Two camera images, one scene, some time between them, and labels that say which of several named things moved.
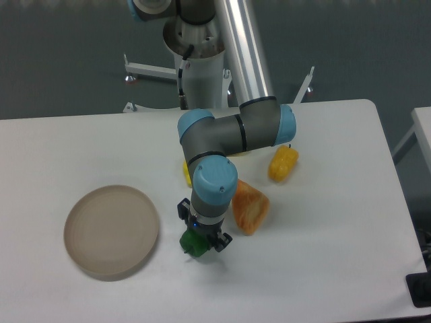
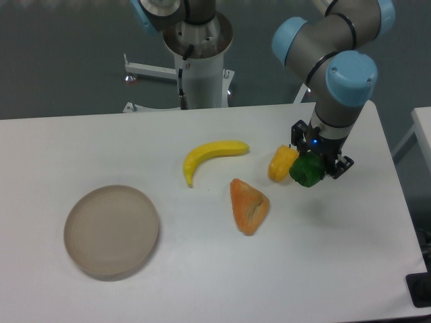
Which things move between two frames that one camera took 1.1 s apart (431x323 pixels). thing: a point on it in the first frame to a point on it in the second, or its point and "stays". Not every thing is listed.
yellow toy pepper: [282, 163] stays
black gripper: [209, 231] to [330, 149]
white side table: [421, 126] stays
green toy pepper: [193, 242] to [308, 169]
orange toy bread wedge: [250, 208] stays
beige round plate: [110, 231] stays
